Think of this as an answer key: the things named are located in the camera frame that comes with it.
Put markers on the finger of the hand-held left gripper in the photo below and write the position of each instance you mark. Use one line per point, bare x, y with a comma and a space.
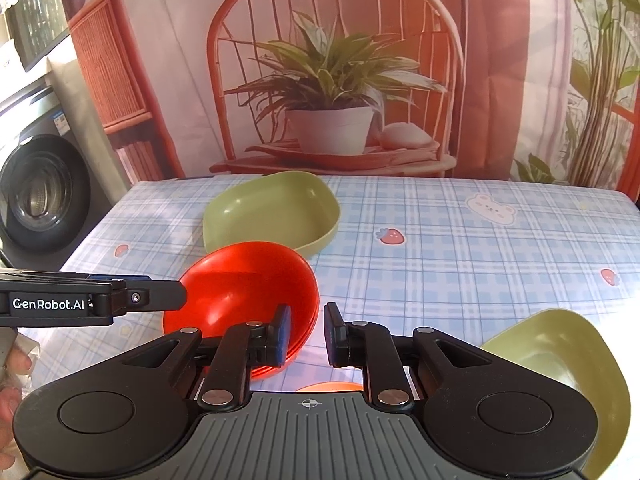
125, 278
160, 295

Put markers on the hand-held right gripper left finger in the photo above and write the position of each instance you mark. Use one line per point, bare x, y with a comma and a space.
284, 331

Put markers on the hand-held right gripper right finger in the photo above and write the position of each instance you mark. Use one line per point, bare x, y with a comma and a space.
330, 334

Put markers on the red plastic bowl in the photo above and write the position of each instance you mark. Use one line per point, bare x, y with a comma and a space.
240, 282

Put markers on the person's left hand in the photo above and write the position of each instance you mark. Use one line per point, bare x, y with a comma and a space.
11, 400

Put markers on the red plastic plate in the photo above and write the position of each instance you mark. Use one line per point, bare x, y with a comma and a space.
330, 387

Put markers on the grey washing machine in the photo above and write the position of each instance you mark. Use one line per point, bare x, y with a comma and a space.
45, 195

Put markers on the green plastic bowl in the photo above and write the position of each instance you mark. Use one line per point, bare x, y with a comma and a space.
270, 210
565, 355

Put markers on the dark glass panel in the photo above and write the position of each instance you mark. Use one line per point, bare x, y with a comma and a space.
35, 15

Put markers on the printed backdrop cloth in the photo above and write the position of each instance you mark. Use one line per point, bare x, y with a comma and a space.
500, 60

